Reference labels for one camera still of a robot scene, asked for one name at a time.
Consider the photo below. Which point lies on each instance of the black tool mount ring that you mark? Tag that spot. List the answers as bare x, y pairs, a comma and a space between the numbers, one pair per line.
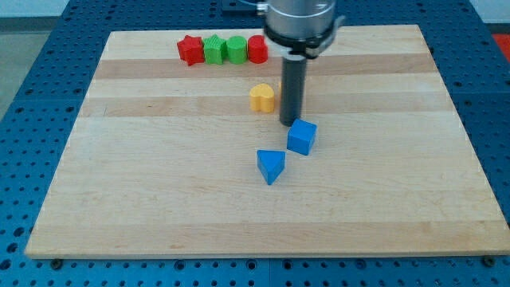
310, 47

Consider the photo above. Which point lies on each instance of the red star block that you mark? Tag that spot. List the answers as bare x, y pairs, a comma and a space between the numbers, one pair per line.
190, 50

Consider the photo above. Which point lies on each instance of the wooden board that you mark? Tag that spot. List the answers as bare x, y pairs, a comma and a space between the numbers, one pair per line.
161, 161

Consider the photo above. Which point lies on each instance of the green star block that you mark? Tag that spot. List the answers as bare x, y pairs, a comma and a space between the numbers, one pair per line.
214, 49

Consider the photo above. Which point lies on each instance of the yellow heart block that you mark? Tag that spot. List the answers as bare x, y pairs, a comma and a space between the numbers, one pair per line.
262, 98

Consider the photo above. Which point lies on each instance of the red rounded block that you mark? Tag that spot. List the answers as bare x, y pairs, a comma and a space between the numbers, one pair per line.
257, 49

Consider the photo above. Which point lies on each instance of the blue cube block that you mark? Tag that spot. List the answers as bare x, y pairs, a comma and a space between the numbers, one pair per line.
301, 137

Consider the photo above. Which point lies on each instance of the blue triangular prism block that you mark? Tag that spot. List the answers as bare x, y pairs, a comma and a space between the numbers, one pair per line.
270, 163

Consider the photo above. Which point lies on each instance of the green cylinder block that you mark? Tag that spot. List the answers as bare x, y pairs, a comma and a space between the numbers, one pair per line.
237, 49

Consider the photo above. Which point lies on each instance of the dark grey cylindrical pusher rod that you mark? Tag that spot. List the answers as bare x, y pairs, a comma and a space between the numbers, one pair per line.
292, 88

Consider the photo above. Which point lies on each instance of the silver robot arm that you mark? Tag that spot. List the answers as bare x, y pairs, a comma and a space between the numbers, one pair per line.
302, 29

